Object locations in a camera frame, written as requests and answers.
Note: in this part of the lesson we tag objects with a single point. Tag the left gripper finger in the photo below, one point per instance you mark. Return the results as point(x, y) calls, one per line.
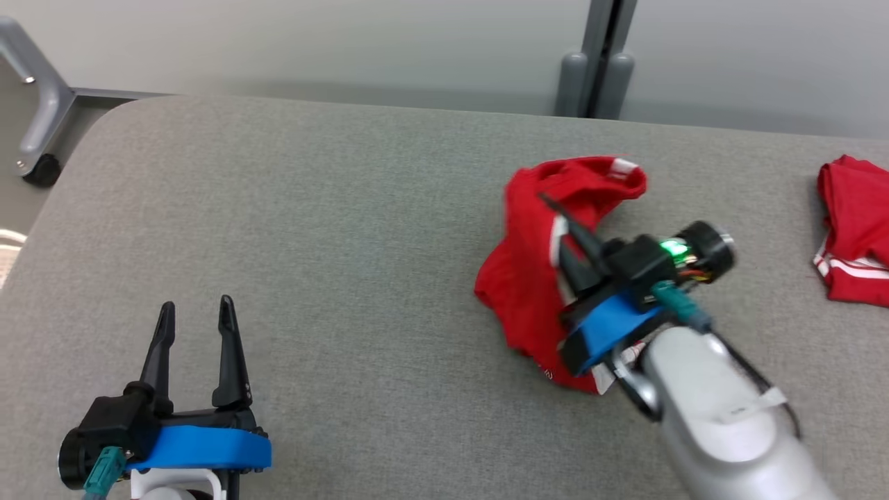
point(233, 368)
point(161, 361)

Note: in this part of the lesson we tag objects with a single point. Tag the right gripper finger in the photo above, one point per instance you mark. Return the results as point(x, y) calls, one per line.
point(576, 274)
point(583, 236)

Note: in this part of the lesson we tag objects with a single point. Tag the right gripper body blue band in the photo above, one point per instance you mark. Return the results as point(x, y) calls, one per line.
point(611, 323)

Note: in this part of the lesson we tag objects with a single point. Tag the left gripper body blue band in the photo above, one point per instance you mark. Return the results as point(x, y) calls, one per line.
point(208, 448)

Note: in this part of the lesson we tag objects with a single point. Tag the red jersey with Bulls print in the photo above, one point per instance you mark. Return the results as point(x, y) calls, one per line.
point(521, 278)

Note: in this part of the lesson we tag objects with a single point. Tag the red jersey with white sleeves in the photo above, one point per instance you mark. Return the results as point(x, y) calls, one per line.
point(854, 208)

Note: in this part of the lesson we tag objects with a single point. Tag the left arm white grey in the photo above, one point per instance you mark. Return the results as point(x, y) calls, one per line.
point(173, 486)

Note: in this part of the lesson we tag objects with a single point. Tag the right arm white grey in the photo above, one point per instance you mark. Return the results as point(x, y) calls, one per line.
point(715, 417)

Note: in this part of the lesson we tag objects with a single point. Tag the black caster wheel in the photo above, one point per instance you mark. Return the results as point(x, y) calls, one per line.
point(43, 170)

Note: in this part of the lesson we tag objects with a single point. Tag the grey cart leg with wheel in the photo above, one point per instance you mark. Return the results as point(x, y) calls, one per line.
point(45, 111)

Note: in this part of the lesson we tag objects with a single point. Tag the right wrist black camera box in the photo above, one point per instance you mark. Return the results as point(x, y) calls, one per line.
point(639, 264)

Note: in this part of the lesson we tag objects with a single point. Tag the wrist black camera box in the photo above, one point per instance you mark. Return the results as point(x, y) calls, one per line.
point(639, 264)
point(118, 423)

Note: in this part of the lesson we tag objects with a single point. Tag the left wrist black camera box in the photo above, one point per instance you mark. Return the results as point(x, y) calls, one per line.
point(118, 423)

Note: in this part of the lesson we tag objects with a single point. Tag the grey cylindrical post foot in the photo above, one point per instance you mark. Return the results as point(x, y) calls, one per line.
point(620, 87)
point(573, 83)

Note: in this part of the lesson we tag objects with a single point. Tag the dark grey partition post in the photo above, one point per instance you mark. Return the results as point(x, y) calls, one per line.
point(597, 28)

